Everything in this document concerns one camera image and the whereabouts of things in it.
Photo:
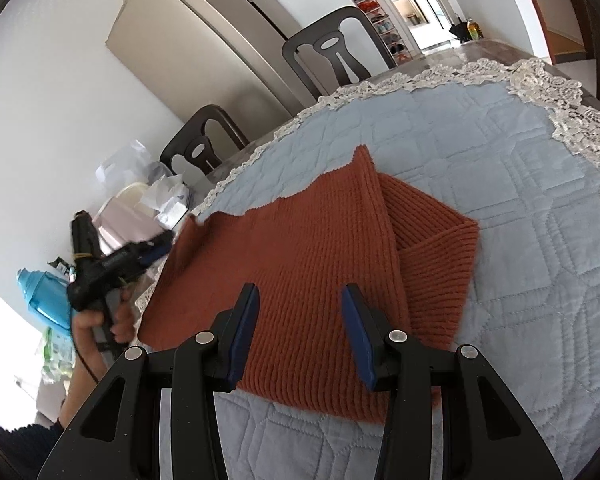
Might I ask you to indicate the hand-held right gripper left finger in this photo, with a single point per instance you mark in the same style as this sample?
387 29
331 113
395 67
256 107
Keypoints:
242 330

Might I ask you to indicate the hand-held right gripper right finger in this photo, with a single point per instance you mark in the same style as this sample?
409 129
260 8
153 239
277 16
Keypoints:
360 340

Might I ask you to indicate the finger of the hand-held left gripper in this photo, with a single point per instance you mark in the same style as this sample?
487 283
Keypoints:
152 242
140 262

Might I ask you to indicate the rust knit sweater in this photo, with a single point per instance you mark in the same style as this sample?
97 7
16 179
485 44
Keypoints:
305 260

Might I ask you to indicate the person's left forearm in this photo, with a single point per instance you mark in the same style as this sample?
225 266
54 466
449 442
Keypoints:
77 390

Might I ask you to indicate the person's left hand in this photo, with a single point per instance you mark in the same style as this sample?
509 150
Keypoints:
87 327

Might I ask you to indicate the white tissue box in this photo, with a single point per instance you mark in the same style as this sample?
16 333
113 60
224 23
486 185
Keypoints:
172 210

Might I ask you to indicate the blue water bottle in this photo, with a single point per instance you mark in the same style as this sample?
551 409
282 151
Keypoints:
45 295

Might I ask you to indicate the cream round container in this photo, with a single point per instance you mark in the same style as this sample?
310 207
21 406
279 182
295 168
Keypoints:
130 197

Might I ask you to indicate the clear plastic bag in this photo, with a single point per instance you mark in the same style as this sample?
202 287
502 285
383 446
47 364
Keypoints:
125 160

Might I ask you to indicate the green label plastic bottle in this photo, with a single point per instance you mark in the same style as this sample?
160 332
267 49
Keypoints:
57 355

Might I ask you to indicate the dark dining chair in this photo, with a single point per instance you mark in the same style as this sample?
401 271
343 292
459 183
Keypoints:
300 45
215 115

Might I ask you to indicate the blue quilted lace-trimmed mat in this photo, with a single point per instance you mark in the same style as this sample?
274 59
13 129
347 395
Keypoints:
505 285

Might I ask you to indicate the person's dark clothing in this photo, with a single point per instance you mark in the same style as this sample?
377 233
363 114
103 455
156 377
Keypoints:
15 455

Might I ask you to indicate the beige refrigerator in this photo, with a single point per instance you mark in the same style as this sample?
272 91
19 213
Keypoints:
190 25

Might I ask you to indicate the shoe rack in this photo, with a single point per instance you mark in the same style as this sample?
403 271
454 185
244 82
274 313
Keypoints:
385 25

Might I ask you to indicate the yellow oil bottle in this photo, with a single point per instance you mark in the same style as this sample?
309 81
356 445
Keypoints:
475 30

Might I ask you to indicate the brown wooden door frame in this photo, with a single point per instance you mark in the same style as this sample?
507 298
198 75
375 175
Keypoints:
530 5

